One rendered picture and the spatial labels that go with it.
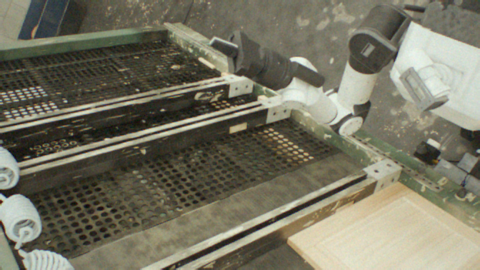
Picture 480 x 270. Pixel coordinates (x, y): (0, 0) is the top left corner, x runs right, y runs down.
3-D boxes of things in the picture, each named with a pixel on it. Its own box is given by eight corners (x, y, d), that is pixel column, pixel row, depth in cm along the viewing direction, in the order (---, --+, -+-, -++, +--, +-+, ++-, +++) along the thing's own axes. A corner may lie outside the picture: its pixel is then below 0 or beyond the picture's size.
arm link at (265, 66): (243, 20, 102) (281, 41, 109) (218, 46, 108) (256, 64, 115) (249, 58, 95) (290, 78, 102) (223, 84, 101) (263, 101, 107)
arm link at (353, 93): (347, 99, 141) (365, 44, 123) (370, 128, 133) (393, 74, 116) (316, 109, 137) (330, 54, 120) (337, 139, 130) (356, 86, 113)
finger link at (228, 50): (216, 36, 97) (238, 46, 101) (208, 45, 99) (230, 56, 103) (216, 41, 96) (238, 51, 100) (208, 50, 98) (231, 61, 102)
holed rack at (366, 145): (443, 189, 134) (443, 188, 133) (438, 193, 132) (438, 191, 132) (168, 23, 239) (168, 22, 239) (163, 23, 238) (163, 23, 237)
